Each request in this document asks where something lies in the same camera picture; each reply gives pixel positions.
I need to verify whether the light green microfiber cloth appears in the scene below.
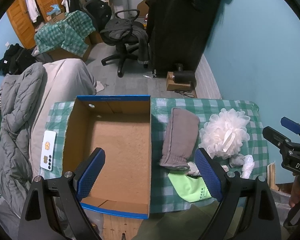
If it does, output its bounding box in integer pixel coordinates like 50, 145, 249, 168
168, 173, 211, 203

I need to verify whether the black hanging coat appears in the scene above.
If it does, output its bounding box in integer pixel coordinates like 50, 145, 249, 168
145, 0, 221, 77

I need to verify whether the wooden wardrobe door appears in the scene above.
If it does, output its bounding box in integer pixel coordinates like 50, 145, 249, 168
6, 0, 61, 49

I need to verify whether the small cardboard box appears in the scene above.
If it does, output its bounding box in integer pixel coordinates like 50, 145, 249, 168
166, 72, 192, 91

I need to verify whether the white mesh bath pouf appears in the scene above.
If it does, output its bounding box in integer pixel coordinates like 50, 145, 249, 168
198, 108, 250, 159

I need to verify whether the white smartphone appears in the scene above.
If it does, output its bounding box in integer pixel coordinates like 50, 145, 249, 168
40, 131, 57, 171

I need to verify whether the black office chair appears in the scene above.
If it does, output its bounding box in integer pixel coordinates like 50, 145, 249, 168
100, 9, 150, 77

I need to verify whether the green checkered tablecloth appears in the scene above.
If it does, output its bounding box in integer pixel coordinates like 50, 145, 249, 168
44, 97, 269, 214

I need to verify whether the black clothes pile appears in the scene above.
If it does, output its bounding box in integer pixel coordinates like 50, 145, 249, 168
0, 43, 36, 76

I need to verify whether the white hanging shirt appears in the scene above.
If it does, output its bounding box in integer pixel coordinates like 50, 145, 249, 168
25, 0, 40, 23

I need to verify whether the blue cardboard shoe box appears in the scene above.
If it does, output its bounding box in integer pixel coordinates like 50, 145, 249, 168
62, 95, 152, 219

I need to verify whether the grey white sock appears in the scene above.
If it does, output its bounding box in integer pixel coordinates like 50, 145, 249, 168
229, 153, 245, 168

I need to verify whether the green checkered cloth on box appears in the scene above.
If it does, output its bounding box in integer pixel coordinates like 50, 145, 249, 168
34, 10, 96, 57

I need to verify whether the grey quilted blanket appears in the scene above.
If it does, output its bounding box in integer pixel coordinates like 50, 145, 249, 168
0, 62, 45, 216

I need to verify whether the beige bed sheet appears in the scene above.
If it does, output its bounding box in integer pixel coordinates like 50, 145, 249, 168
29, 59, 104, 177

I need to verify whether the black cylinder device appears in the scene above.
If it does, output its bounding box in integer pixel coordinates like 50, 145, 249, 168
173, 70, 196, 83

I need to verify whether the person's right hand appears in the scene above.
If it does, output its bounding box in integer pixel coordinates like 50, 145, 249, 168
289, 175, 300, 207

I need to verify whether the black backpack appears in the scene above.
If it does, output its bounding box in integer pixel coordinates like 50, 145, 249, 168
83, 0, 112, 32

